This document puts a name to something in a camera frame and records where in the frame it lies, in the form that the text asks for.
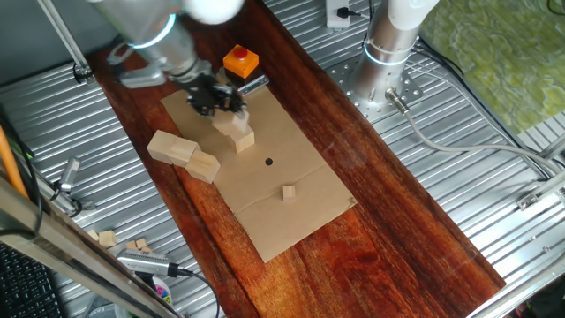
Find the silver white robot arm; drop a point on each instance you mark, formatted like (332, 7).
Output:
(384, 53)

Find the orange emergency stop button box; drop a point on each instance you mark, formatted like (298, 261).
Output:
(240, 62)

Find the white power strip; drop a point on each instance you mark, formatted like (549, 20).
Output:
(334, 17)

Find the small wooden cube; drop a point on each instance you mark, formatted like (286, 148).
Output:
(93, 234)
(107, 238)
(289, 193)

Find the silver robot mounting plate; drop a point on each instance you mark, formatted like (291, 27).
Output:
(412, 86)

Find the metal camera stand bracket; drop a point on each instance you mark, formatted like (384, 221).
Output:
(84, 205)

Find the aluminium profile rail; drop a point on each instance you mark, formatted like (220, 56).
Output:
(556, 148)
(547, 187)

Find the aluminium frame beam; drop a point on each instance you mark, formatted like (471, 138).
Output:
(66, 256)

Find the orange tube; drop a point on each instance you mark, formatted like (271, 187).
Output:
(8, 161)

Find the black keyboard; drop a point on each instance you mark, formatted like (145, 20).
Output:
(22, 291)

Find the brown cardboard sheet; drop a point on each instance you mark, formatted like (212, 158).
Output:
(273, 185)

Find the silver camera mount bracket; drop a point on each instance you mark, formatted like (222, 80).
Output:
(143, 78)

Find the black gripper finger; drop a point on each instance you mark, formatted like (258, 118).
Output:
(205, 111)
(236, 103)

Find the silver ridged camera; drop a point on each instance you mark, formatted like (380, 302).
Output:
(141, 262)

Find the thin metal stand rod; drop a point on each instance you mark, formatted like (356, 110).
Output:
(65, 40)

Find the reddish brown wooden board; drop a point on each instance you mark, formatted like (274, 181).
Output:
(353, 247)

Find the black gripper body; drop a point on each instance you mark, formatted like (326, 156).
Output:
(207, 93)

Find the silver camera on stand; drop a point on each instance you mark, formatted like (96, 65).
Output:
(70, 171)

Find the tiny wooden cube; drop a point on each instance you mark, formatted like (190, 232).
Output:
(141, 243)
(147, 250)
(131, 244)

